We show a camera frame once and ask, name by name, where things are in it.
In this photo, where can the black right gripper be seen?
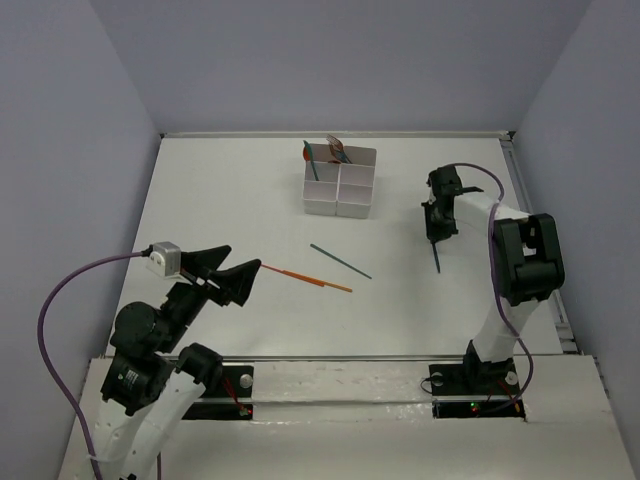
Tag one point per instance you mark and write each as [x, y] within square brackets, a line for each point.
[434, 233]

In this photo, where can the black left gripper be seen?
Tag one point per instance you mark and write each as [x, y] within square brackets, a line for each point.
[204, 280]

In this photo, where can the teal knife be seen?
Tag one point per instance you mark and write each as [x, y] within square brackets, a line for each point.
[436, 257]

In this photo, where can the brown fork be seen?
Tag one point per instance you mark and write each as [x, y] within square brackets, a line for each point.
[334, 154]

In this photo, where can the orange fork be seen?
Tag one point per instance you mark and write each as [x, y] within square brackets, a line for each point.
[336, 142]

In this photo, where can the teal spoon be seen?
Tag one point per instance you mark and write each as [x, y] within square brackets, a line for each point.
[312, 163]

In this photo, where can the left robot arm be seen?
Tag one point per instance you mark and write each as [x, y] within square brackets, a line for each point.
[145, 394]

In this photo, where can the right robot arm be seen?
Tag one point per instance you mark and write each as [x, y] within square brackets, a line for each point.
[525, 261]

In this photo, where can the white right divided container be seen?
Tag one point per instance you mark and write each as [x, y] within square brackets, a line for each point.
[356, 183]

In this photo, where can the white divided container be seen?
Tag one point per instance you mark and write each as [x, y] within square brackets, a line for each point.
[320, 197]
[356, 183]

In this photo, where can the orange chopstick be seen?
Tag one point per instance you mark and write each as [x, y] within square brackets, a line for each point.
[297, 276]

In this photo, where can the teal chopstick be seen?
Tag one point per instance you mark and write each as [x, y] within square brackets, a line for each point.
[340, 261]

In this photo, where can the yellow-orange chopstick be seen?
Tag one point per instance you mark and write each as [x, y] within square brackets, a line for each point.
[338, 287]

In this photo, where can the white left divided container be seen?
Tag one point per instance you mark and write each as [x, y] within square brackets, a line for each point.
[320, 197]

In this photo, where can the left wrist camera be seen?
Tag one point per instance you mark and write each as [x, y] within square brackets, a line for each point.
[163, 259]

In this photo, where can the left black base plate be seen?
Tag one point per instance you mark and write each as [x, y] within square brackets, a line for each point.
[229, 400]

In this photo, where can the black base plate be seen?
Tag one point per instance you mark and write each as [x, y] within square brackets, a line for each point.
[458, 395]
[229, 400]

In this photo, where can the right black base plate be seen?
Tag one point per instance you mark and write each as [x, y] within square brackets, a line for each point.
[458, 395]

